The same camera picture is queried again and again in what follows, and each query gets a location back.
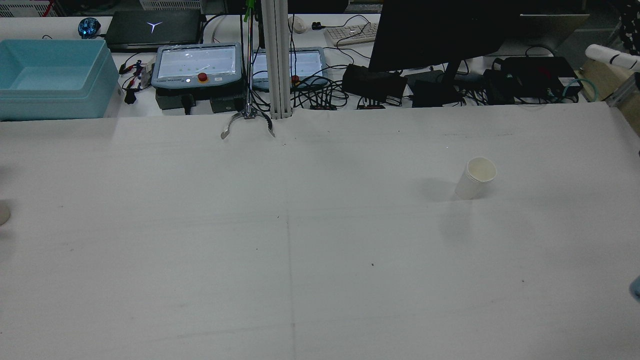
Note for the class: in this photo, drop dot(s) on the light blue plastic bin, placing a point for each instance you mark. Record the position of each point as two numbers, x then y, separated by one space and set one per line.
60 100

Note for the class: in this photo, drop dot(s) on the thin metal rod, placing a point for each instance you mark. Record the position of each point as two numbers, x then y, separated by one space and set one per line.
249 75

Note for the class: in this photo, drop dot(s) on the black laptop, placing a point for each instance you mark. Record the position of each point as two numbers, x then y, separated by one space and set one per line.
150 30

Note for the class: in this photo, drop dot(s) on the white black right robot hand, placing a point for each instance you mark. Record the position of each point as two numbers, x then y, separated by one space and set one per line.
615 57

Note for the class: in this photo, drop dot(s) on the black monitor base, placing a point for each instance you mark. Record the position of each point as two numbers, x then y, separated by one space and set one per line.
435 92

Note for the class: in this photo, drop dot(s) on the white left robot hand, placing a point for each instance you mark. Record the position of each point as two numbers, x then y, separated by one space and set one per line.
4 212

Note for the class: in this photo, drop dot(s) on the white computer mouse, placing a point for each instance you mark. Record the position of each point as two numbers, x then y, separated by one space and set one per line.
298 25

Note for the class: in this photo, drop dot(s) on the wooden block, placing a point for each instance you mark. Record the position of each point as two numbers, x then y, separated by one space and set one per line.
607 82

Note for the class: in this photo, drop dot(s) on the small black plug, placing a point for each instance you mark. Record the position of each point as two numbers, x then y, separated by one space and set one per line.
317 25

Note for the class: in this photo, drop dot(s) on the blue round device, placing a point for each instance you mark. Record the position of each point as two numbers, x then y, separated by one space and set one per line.
89 27

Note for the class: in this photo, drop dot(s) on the aluminium profile post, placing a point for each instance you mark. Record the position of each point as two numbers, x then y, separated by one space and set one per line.
277 60

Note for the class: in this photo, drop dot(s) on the white paper cup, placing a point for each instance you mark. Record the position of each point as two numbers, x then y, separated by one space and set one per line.
472 185

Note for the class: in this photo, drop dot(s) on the aluminium frame bar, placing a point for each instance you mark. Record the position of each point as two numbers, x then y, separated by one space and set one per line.
625 90

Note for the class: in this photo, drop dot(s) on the grey teach pendant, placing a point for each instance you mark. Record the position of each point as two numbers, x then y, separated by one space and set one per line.
195 62
307 65

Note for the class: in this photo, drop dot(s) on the curved metal clamp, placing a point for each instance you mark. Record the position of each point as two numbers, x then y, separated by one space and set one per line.
248 115

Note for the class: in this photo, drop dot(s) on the black power adapter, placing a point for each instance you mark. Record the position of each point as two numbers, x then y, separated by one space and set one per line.
175 100

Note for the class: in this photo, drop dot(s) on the white keyboard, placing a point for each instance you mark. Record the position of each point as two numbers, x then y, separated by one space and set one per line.
352 34

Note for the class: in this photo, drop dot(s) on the red black clip leads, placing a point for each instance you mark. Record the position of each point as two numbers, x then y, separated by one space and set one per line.
132 80

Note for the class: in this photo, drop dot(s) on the black pouch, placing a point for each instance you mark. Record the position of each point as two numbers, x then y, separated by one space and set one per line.
372 82

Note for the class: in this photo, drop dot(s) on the black Huawei monitor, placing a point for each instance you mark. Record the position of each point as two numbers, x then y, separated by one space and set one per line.
430 35

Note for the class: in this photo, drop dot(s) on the black red usb hub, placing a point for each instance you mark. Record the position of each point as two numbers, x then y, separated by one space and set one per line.
323 106
371 106

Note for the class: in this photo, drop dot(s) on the black dock box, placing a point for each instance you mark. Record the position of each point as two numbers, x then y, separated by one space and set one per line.
535 70

